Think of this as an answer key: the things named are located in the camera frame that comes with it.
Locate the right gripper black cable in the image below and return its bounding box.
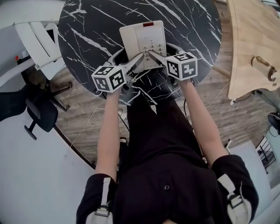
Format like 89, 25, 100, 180
183, 98, 191, 116

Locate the long white floor cable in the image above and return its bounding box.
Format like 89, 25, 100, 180
70, 107, 105, 148

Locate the grey shoulder strap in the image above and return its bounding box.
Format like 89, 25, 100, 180
217, 174, 248, 224
86, 177, 112, 224

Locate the black office chair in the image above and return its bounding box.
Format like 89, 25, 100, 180
0, 80, 73, 141

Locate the person's left forearm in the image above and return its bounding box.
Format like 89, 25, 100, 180
94, 91, 121, 183

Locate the white telephone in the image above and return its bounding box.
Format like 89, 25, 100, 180
119, 20, 168, 74

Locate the light wooden desk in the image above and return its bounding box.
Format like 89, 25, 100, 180
226, 0, 280, 100

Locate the black round chair base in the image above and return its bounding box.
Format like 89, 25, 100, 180
268, 112, 280, 130

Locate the white cylinder with brown strap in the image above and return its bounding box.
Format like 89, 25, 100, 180
251, 56, 278, 82

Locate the white desk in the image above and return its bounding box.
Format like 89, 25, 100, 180
0, 59, 37, 92

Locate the black wire rack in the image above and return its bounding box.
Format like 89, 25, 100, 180
255, 136, 276, 175

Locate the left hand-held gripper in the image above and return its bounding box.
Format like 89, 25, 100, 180
91, 48, 144, 95

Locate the person's right forearm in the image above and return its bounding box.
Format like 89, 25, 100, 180
180, 78, 230, 170

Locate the person's black clothing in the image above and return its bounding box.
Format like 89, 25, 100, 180
76, 98, 260, 224

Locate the white side table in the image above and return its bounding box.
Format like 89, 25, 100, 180
14, 21, 66, 81

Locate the right grey shoulder strap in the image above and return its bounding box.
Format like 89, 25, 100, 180
217, 174, 248, 224

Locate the clear bottle with red cap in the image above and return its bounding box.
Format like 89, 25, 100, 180
15, 51, 29, 62

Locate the white power strip cable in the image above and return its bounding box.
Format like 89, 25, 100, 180
205, 83, 229, 108

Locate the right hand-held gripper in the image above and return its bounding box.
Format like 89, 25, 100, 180
148, 44, 198, 81

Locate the left grey shoulder strap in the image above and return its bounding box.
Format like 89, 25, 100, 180
86, 177, 112, 224

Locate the black marble round table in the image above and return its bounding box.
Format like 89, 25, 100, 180
57, 0, 223, 114

